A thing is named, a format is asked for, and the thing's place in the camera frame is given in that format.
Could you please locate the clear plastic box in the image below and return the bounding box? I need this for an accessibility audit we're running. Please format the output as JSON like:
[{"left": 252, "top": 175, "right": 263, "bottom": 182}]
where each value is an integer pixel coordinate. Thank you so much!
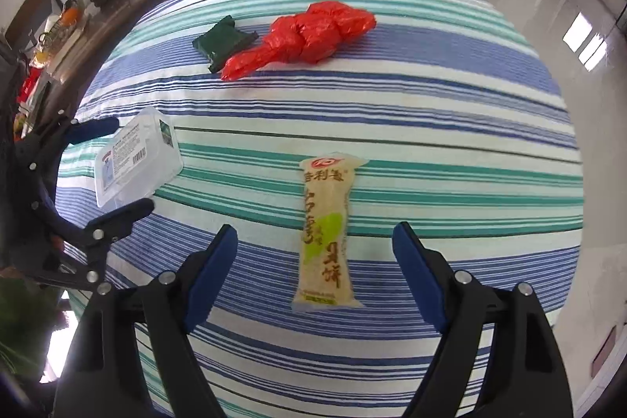
[{"left": 94, "top": 106, "right": 184, "bottom": 209}]

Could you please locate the beige snack packet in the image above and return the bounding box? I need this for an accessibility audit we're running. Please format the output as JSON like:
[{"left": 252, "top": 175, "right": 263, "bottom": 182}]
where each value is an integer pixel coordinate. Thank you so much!
[{"left": 292, "top": 152, "right": 370, "bottom": 312}]

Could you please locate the green packet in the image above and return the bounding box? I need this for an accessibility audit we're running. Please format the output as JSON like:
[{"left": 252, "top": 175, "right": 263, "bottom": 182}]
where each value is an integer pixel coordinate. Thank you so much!
[{"left": 192, "top": 15, "right": 259, "bottom": 74}]

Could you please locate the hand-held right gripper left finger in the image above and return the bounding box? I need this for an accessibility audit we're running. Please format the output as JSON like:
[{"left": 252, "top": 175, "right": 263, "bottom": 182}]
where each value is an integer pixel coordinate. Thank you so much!
[{"left": 53, "top": 224, "right": 239, "bottom": 418}]

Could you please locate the red plastic bag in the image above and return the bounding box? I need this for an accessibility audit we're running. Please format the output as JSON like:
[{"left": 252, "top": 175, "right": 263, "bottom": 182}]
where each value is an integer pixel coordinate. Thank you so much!
[{"left": 220, "top": 0, "right": 377, "bottom": 82}]

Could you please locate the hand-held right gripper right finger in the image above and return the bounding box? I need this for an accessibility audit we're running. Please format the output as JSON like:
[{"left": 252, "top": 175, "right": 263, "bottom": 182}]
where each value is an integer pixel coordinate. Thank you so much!
[{"left": 392, "top": 222, "right": 574, "bottom": 418}]

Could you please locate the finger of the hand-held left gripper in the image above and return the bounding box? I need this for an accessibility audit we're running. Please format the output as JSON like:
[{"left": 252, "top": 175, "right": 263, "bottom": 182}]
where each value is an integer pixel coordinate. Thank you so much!
[
  {"left": 32, "top": 197, "right": 156, "bottom": 289},
  {"left": 27, "top": 109, "right": 120, "bottom": 174}
]

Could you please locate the blue green striped tablecloth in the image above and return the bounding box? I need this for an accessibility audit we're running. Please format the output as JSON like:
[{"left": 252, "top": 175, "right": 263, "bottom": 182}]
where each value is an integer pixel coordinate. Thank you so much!
[{"left": 54, "top": 0, "right": 586, "bottom": 418}]

